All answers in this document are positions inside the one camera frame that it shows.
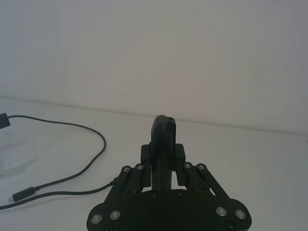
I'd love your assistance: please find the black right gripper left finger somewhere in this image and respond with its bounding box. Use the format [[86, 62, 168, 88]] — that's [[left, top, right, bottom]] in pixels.
[[89, 115, 174, 221]]

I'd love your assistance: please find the thin black cable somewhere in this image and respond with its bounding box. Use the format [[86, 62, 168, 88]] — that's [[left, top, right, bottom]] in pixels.
[[0, 179, 116, 214]]

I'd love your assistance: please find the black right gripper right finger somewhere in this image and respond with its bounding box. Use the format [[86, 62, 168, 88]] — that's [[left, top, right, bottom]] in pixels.
[[168, 116, 249, 221]]

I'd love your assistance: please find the black plug block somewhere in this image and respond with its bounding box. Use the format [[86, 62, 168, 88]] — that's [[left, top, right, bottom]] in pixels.
[[0, 112, 11, 130]]

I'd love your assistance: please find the black cable with plug end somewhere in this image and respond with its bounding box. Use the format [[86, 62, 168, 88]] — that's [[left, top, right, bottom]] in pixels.
[[7, 115, 107, 203]]

